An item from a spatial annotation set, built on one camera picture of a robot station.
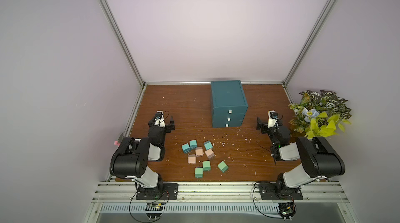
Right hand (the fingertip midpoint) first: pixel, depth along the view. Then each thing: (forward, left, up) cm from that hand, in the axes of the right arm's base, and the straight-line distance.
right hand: (268, 114), depth 89 cm
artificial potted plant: (-10, -16, +16) cm, 25 cm away
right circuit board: (-45, -2, -12) cm, 46 cm away
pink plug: (-20, +40, -8) cm, 46 cm away
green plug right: (-27, +27, -8) cm, 40 cm away
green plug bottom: (-31, +40, -8) cm, 51 cm away
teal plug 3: (-16, +36, -8) cm, 40 cm away
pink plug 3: (-24, +44, -8) cm, 51 cm away
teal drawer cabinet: (-1, +24, +12) cm, 27 cm away
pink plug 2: (-21, +34, -8) cm, 41 cm away
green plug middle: (-27, +36, -8) cm, 46 cm away
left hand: (-2, +61, +1) cm, 61 cm away
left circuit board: (-47, +60, -12) cm, 78 cm away
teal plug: (-19, +48, -7) cm, 52 cm away
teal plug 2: (-16, +44, -8) cm, 48 cm away
